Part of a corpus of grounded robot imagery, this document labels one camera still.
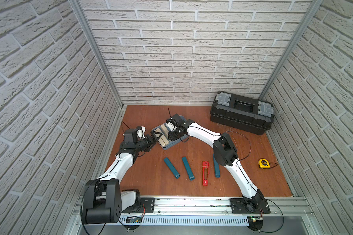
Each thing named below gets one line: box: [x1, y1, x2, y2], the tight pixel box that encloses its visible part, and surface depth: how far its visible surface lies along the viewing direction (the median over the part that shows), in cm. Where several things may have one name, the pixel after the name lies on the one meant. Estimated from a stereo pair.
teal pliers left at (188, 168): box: [181, 156, 195, 181], surface depth 87 cm
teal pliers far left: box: [163, 157, 181, 179], surface depth 87 cm
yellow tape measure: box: [258, 158, 271, 169], surface depth 89 cm
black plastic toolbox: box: [209, 91, 275, 136], surface depth 97 cm
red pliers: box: [202, 161, 210, 187], surface depth 85 cm
